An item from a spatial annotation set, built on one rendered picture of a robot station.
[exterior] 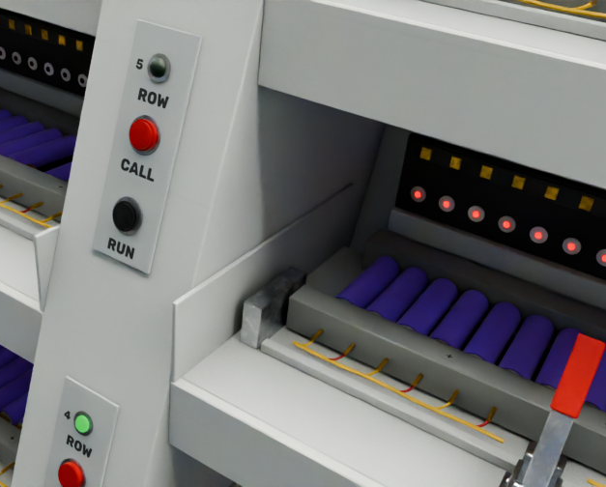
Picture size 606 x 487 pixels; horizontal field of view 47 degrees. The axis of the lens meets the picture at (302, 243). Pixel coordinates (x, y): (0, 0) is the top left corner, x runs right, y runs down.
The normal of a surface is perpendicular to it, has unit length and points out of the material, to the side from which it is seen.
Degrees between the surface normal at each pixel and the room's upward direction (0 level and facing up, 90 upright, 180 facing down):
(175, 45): 90
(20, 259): 17
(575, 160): 107
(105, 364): 90
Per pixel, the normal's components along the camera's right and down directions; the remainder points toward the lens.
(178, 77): -0.46, 0.10
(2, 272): 0.11, -0.86
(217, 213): 0.85, 0.34
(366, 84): -0.51, 0.37
